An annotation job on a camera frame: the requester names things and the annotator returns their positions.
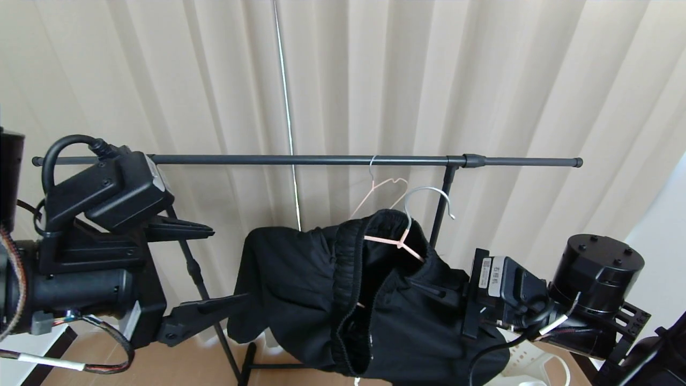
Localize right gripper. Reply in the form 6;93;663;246
462;248;559;340

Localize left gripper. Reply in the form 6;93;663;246
24;214;253;350

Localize pink clothes hanger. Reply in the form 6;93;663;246
351;155;409;219
363;186;456;263

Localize black shorts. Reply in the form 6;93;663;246
228;209;510;386

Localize white laundry basket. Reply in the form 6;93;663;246
485;327;572;386

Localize black clothes rack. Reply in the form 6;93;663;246
31;154;584;386

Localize beige curtain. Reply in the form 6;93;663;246
0;0;686;344

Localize black cable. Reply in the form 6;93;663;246
469;322;542;386
33;134;120;236

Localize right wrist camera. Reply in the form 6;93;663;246
471;255;550;325

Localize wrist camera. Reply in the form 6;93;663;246
43;145;175;236
471;255;550;325

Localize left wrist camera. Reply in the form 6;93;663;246
43;145;175;236

